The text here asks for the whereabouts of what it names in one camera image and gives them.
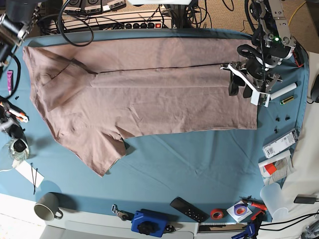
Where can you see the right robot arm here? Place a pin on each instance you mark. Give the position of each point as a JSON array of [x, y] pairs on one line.
[[16, 23]]

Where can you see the black remote control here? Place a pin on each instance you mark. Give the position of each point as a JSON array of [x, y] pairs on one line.
[[189, 210]]

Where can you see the blue bar clamp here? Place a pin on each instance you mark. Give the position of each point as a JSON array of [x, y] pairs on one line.
[[251, 230]]

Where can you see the black cable ties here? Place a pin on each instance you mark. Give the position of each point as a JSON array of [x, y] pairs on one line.
[[34, 177]]

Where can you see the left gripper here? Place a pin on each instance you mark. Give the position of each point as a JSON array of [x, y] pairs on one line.
[[251, 75]]

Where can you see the black white marker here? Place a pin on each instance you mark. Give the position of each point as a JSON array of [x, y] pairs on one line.
[[283, 91]]

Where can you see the red tape roll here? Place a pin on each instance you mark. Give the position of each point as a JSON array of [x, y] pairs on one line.
[[217, 214]]

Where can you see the clear plastic screw box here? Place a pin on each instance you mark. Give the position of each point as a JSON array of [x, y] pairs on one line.
[[282, 143]]

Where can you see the white paper card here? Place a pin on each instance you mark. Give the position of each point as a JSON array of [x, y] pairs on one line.
[[25, 170]]

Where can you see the translucent plastic cup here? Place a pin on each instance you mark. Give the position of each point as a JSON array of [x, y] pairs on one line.
[[274, 200]]

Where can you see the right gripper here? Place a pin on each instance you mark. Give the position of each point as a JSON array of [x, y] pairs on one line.
[[12, 128]]

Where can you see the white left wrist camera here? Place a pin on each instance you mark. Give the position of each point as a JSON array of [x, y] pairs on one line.
[[260, 98]]

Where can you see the white power strip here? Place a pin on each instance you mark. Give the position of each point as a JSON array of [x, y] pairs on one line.
[[145, 19]]

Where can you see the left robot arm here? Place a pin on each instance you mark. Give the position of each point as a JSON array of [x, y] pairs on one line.
[[271, 43]]

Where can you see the purple glue tube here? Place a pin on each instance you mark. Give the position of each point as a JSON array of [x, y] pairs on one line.
[[9, 75]]

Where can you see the black orange clamp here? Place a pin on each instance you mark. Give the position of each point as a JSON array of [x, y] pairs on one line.
[[298, 55]]

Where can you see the red handled pliers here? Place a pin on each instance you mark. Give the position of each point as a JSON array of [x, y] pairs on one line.
[[254, 203]]

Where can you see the grey ceramic mug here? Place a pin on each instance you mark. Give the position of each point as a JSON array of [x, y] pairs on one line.
[[47, 208]]

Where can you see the clear tape roll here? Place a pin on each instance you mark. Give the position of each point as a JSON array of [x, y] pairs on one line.
[[16, 149]]

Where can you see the pink T-shirt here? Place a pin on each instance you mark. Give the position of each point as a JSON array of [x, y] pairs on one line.
[[93, 98]]

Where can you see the white paper booklet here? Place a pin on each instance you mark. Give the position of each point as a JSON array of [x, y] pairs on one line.
[[276, 168]]

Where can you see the black phone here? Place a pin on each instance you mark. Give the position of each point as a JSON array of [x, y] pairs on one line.
[[305, 199]]

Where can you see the orange utility knife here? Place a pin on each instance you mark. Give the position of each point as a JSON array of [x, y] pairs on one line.
[[10, 111]]

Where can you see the black computer mouse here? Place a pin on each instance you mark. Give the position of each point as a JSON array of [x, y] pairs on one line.
[[315, 90]]

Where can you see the blue table cloth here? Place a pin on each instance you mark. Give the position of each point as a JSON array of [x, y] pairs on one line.
[[210, 169]]

